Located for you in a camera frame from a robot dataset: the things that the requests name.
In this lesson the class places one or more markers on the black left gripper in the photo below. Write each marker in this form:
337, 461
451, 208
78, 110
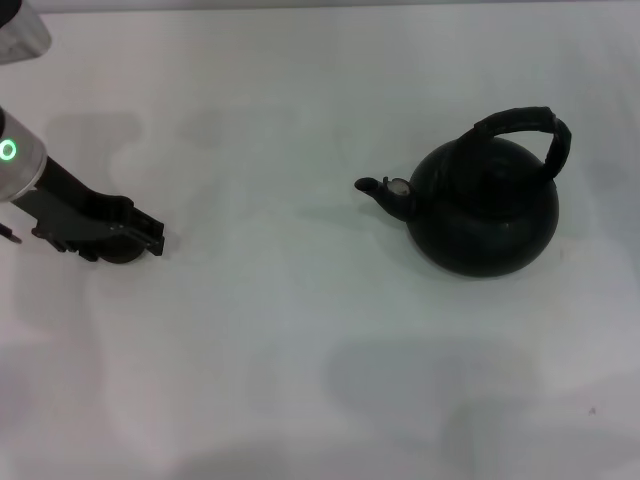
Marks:
75, 205

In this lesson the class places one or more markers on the small dark teacup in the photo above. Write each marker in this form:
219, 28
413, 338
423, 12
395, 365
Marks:
120, 254

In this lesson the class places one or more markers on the black round teapot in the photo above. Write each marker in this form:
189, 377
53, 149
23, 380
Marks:
480, 220

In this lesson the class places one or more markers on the left wrist camera housing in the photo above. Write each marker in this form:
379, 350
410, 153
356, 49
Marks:
22, 30

